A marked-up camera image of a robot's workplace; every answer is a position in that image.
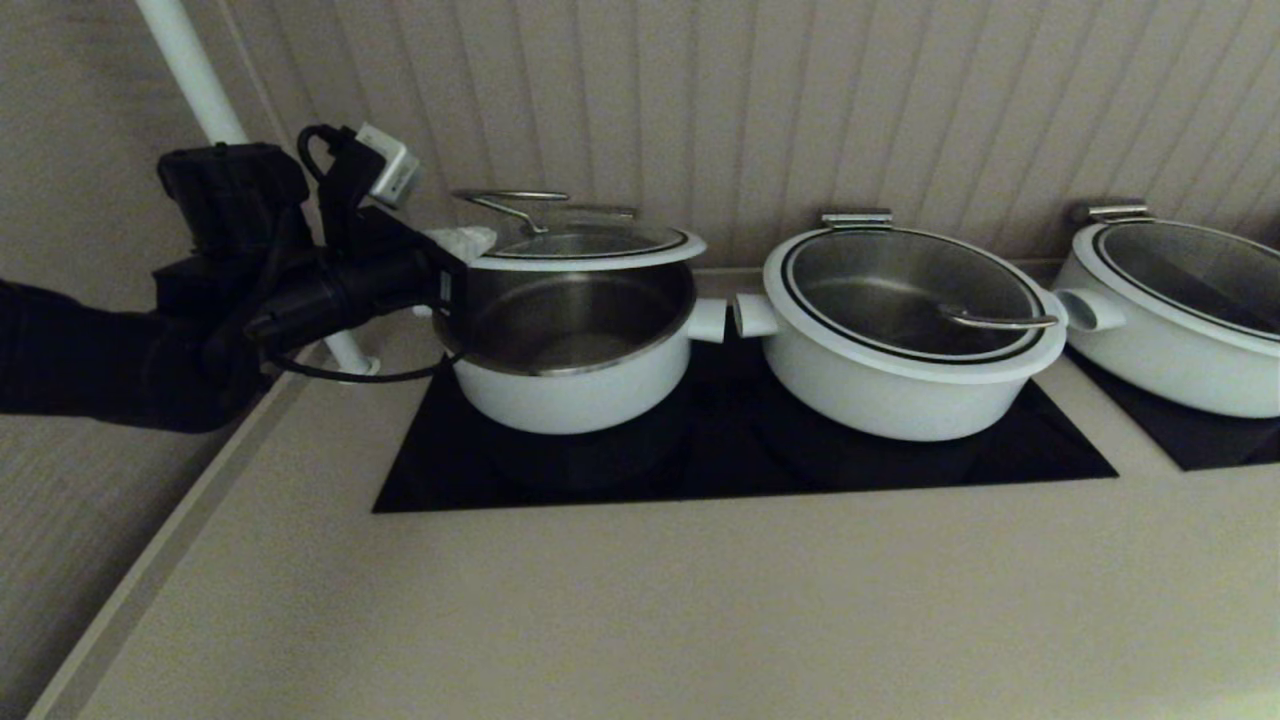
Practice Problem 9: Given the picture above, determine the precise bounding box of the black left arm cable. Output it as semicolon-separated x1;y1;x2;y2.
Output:
262;345;463;385

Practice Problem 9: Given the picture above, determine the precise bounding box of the white cooking pot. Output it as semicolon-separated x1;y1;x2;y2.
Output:
731;227;1070;443
414;262;728;437
1051;219;1280;420

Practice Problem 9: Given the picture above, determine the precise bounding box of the long black glass cooktop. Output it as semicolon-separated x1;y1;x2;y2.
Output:
371;325;1119;516

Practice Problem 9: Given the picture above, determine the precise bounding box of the white vertical pipe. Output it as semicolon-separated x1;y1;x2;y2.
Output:
134;0;379;377

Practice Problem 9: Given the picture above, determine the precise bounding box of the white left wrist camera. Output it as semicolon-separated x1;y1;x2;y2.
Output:
355;122;422;211

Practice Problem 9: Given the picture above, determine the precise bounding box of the short black glass cooktop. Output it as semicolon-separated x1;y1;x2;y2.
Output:
1064;345;1280;472

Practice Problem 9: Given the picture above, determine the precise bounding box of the black left camera cable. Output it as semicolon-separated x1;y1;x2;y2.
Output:
297;123;363;191

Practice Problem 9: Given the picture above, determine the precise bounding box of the glass lid with metal handle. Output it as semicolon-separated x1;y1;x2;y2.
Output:
440;189;707;273
1091;219;1280;347
779;227;1060;364

